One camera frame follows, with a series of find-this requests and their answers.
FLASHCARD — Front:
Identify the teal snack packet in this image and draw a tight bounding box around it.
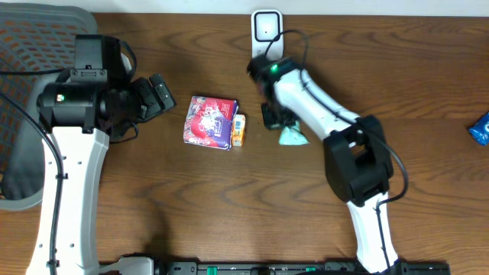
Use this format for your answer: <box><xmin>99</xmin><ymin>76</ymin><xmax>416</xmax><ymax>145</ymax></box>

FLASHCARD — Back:
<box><xmin>279</xmin><ymin>121</ymin><xmax>309</xmax><ymax>146</ymax></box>

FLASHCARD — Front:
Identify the small orange box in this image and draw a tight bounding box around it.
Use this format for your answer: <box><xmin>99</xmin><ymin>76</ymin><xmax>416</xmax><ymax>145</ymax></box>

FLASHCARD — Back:
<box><xmin>232</xmin><ymin>114</ymin><xmax>246</xmax><ymax>147</ymax></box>

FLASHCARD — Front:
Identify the red purple snack packet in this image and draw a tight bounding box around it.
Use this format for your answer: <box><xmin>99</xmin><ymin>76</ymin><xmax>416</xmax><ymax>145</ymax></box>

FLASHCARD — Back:
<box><xmin>183</xmin><ymin>96</ymin><xmax>238</xmax><ymax>150</ymax></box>

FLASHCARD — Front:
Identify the blue cookie packet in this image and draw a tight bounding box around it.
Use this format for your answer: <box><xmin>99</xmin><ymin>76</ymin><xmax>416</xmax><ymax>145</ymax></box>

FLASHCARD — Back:
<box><xmin>468</xmin><ymin>113</ymin><xmax>489</xmax><ymax>146</ymax></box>

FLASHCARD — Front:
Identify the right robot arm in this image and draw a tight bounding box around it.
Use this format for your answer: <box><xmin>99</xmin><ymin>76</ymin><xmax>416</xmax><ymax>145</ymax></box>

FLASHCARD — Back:
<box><xmin>247</xmin><ymin>54</ymin><xmax>398</xmax><ymax>273</ymax></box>

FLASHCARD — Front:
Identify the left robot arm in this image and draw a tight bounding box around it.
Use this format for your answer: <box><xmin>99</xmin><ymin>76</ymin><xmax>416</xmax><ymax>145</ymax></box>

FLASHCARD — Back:
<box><xmin>27</xmin><ymin>34</ymin><xmax>176</xmax><ymax>274</ymax></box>

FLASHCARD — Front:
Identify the grey plastic mesh basket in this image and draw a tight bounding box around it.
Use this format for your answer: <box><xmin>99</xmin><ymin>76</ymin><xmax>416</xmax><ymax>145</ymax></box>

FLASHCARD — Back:
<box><xmin>1</xmin><ymin>2</ymin><xmax>98</xmax><ymax>211</ymax></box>

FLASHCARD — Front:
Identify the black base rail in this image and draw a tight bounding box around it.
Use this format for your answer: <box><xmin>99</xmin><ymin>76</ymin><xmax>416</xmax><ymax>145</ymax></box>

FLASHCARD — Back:
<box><xmin>99</xmin><ymin>255</ymin><xmax>452</xmax><ymax>275</ymax></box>

